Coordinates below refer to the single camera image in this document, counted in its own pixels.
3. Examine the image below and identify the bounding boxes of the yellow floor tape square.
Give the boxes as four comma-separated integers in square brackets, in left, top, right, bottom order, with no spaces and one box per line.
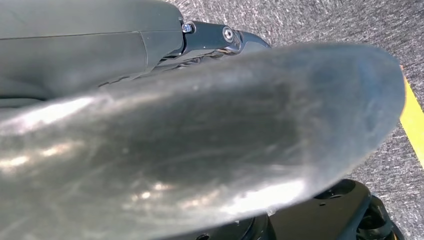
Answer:
[399,65,424,170]

